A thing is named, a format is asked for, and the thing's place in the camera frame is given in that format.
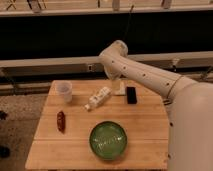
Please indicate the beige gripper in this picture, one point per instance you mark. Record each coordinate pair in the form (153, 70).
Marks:
(115, 85)

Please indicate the white plastic bottle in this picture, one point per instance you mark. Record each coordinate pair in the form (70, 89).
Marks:
(98, 98)

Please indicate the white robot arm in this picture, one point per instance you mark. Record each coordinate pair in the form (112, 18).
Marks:
(190, 141)

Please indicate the green ceramic bowl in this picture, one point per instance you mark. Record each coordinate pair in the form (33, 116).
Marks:
(108, 140)

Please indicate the white rectangular block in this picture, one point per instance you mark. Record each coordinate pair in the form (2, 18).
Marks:
(121, 91)

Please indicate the black rectangular block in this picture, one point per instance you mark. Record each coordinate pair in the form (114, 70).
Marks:
(131, 95)

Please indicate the clear plastic cup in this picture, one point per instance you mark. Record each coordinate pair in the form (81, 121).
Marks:
(64, 90)

